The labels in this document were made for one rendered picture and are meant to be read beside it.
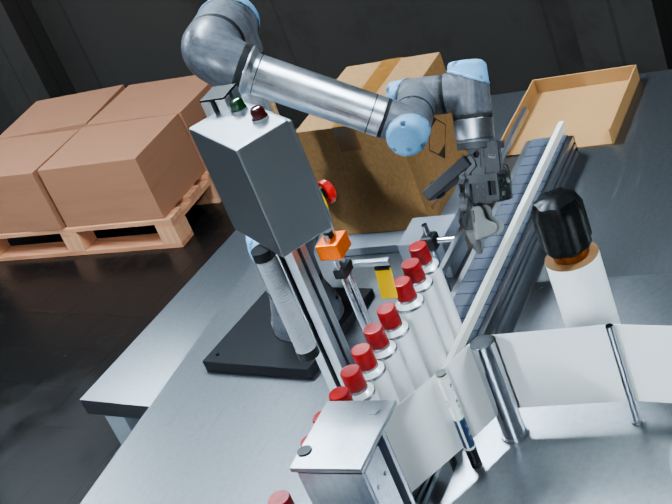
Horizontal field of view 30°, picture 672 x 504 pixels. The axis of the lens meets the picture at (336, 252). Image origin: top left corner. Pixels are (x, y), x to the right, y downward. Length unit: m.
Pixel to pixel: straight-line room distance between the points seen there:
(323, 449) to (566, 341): 0.43
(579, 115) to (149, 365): 1.14
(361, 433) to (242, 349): 0.88
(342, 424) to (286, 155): 0.40
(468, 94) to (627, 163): 0.51
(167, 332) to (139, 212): 2.31
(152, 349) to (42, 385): 1.89
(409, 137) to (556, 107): 0.87
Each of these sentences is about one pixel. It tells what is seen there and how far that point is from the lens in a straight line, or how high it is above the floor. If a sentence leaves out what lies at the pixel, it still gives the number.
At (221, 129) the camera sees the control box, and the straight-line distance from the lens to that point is 1.88.
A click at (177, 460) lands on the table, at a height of 0.83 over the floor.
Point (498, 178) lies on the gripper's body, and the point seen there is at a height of 1.05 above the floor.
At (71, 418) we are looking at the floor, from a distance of 4.34.
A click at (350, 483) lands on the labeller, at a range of 1.67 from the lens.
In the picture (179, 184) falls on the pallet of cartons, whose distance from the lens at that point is 5.10.
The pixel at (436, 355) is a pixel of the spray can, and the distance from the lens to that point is 2.15.
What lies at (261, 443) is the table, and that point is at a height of 0.83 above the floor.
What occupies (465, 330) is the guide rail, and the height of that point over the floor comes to 0.91.
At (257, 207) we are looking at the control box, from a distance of 1.84.
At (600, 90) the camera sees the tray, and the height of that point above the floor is 0.83.
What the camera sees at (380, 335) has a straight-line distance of 2.00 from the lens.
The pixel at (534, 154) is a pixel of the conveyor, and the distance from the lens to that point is 2.78.
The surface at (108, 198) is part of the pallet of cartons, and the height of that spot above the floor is 0.25.
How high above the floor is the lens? 2.15
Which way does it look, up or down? 28 degrees down
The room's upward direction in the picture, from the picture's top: 23 degrees counter-clockwise
